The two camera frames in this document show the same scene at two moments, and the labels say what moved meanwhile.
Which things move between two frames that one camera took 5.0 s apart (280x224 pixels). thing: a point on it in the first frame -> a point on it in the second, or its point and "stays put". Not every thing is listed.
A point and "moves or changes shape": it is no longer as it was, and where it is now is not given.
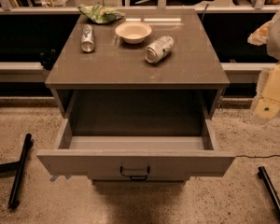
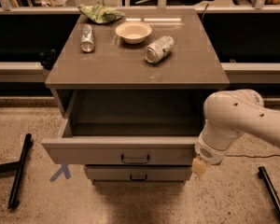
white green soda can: (159, 49) stays put
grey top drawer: (143, 159) moves or changes shape
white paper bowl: (133, 33) stays put
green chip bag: (101, 14) stays put
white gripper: (279, 37) -> (209, 153)
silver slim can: (88, 38) stays put
